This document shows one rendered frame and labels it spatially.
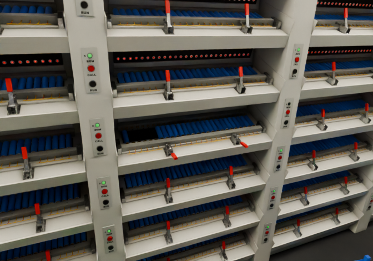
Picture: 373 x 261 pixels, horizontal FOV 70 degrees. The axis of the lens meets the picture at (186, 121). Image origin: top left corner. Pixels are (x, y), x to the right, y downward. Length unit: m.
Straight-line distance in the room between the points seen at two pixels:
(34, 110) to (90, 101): 0.15
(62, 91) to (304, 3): 0.82
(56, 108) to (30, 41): 0.19
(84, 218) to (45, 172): 0.22
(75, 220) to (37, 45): 0.57
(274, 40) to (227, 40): 0.18
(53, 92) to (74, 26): 0.21
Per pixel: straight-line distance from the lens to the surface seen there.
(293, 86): 1.09
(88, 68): 0.78
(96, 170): 0.90
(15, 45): 0.80
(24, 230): 1.06
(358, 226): 1.94
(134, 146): 0.93
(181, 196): 1.07
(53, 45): 0.79
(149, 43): 0.80
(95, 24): 0.77
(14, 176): 0.95
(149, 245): 1.18
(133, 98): 0.86
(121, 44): 0.79
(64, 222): 1.04
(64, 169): 0.92
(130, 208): 1.03
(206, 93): 0.93
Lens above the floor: 1.17
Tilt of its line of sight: 22 degrees down
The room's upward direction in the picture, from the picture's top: 1 degrees clockwise
